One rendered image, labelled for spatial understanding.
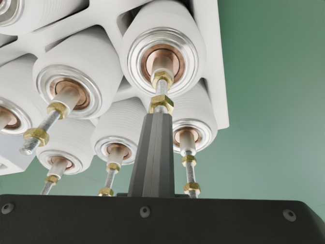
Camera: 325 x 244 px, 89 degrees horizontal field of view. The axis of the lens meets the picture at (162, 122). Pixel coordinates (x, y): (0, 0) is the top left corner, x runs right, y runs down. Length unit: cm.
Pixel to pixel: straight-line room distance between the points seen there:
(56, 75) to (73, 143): 15
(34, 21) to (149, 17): 11
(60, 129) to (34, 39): 15
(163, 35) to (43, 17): 12
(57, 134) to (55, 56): 17
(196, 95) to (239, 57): 25
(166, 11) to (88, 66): 10
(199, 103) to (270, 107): 40
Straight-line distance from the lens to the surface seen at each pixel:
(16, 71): 32
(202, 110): 24
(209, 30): 26
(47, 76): 23
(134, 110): 30
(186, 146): 23
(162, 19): 18
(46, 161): 38
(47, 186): 34
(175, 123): 23
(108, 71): 23
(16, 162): 62
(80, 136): 35
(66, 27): 28
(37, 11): 21
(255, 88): 55
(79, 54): 22
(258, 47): 50
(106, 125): 27
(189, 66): 19
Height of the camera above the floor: 42
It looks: 48 degrees down
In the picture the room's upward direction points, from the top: 178 degrees counter-clockwise
